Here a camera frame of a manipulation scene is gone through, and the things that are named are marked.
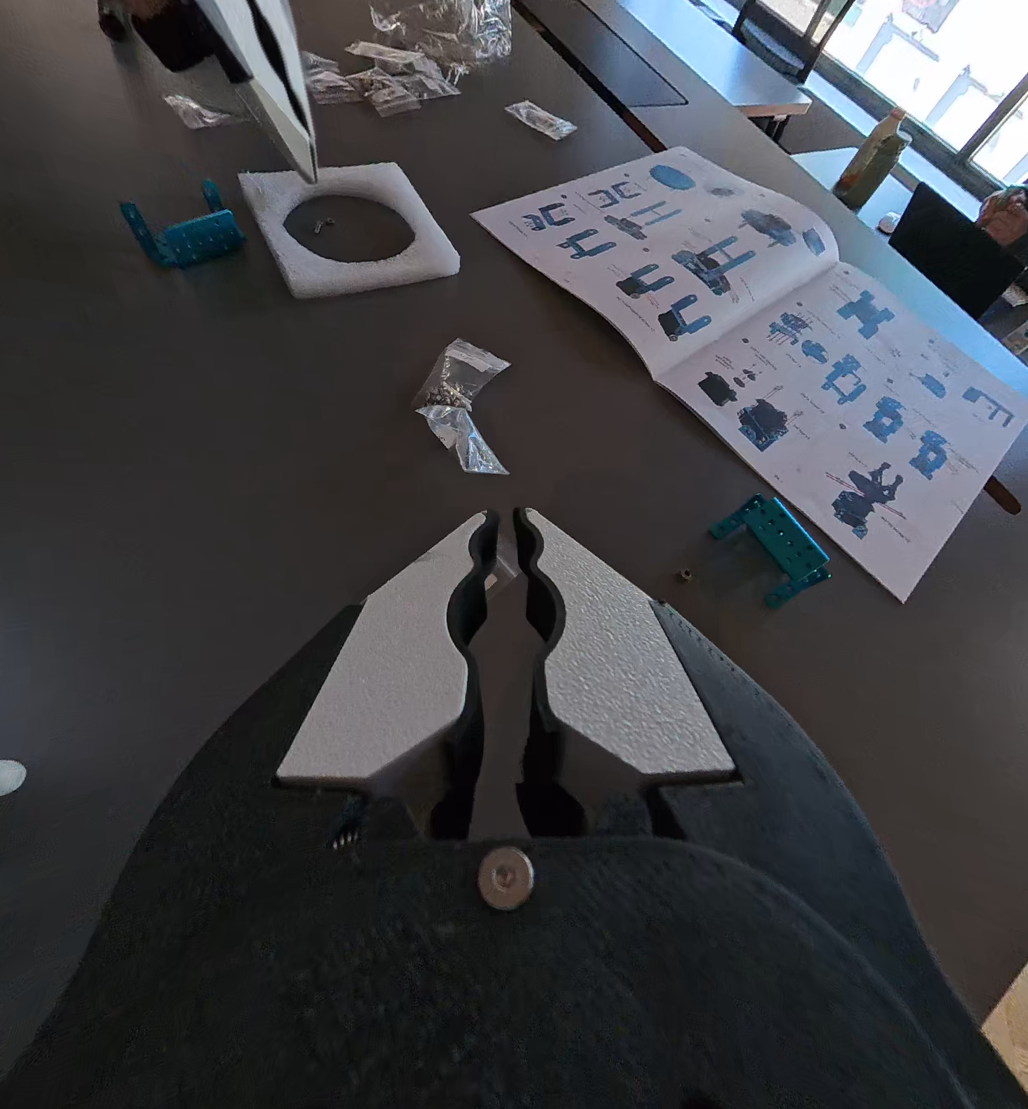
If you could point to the grey office desk wooden edge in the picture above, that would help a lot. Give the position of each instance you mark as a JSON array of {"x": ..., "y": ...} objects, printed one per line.
[
  {"x": 813, "y": 160},
  {"x": 696, "y": 43}
]

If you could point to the pale bottle orange cap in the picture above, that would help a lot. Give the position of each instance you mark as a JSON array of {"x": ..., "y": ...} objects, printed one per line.
[{"x": 873, "y": 156}]

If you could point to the black case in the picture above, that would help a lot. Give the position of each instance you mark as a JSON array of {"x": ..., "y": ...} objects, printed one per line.
[{"x": 184, "y": 39}]

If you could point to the white foam frame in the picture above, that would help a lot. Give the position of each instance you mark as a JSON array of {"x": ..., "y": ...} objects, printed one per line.
[{"x": 340, "y": 279}]

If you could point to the cluster of clear screw bags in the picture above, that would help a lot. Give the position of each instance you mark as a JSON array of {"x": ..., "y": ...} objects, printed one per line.
[{"x": 392, "y": 87}]

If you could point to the large office window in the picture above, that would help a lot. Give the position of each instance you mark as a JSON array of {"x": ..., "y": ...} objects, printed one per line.
[{"x": 956, "y": 52}]

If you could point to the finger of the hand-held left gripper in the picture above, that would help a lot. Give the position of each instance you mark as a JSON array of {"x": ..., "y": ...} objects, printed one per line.
[
  {"x": 254, "y": 61},
  {"x": 293, "y": 61}
]

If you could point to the black mesh chair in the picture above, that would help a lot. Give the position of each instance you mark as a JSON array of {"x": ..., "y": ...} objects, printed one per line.
[{"x": 782, "y": 39}]

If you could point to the blue metal U bracket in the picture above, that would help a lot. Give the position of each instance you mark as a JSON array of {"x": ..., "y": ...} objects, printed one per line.
[
  {"x": 197, "y": 238},
  {"x": 782, "y": 537}
]

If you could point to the small clear hardware bag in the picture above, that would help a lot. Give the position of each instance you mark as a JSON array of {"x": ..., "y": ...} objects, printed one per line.
[{"x": 540, "y": 119}]

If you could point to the crumpled clear plastic wrap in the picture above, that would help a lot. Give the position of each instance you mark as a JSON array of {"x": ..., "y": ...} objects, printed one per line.
[{"x": 444, "y": 26}]

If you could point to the black laptop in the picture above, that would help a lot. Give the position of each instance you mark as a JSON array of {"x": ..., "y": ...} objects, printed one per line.
[{"x": 956, "y": 251}]

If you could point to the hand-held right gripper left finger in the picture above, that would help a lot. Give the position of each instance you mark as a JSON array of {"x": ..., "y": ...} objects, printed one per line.
[{"x": 375, "y": 693}]

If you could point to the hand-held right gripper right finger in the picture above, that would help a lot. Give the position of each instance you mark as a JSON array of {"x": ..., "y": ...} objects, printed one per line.
[{"x": 635, "y": 693}]

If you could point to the white assembly instruction booklet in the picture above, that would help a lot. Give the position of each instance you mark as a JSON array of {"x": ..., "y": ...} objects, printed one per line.
[{"x": 739, "y": 346}]

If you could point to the white label zip bag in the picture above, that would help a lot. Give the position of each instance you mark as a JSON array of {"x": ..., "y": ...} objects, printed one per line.
[{"x": 470, "y": 360}]

